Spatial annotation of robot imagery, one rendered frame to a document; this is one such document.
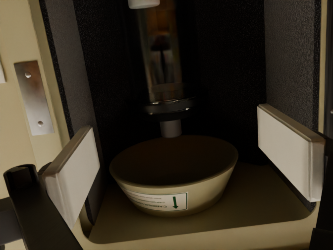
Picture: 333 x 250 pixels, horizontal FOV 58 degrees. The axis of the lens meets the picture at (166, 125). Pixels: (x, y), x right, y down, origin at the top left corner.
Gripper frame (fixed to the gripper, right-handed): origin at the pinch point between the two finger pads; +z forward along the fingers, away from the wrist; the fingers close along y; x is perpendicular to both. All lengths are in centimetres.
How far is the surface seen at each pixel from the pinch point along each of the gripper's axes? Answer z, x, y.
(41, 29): 14.7, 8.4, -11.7
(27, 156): 55, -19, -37
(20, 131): 55, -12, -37
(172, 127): 20.5, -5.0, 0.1
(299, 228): 12.0, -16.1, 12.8
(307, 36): 13.4, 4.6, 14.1
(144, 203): 15.5, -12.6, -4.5
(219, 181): 15.4, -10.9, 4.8
